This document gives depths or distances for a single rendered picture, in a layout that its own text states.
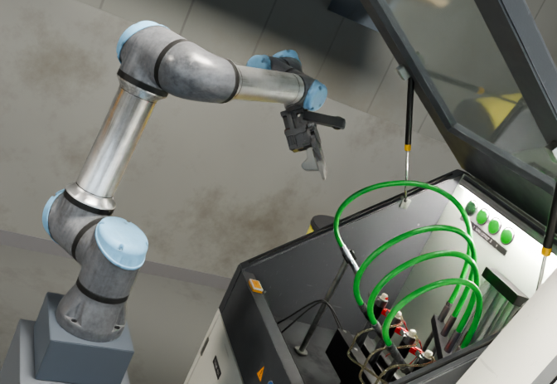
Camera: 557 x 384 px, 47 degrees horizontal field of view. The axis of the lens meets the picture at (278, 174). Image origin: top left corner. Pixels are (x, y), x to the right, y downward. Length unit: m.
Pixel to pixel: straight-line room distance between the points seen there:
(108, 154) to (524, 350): 0.94
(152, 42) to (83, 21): 1.89
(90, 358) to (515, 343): 0.87
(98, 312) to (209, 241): 2.39
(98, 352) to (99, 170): 0.38
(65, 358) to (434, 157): 3.12
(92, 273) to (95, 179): 0.20
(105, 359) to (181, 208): 2.24
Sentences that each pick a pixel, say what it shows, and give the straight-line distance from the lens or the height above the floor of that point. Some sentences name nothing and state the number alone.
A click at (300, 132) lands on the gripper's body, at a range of 1.73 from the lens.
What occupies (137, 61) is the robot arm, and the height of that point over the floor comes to 1.46.
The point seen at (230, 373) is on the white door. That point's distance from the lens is 1.82.
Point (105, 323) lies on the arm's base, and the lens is 1.45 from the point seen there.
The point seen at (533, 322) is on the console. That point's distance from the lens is 1.41.
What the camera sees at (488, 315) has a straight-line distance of 1.79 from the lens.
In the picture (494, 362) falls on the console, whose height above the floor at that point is 1.22.
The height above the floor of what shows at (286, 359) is 0.95.
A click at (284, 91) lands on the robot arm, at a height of 1.51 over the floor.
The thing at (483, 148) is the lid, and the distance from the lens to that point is 1.80.
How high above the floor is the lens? 1.70
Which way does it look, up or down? 14 degrees down
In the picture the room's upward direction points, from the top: 25 degrees clockwise
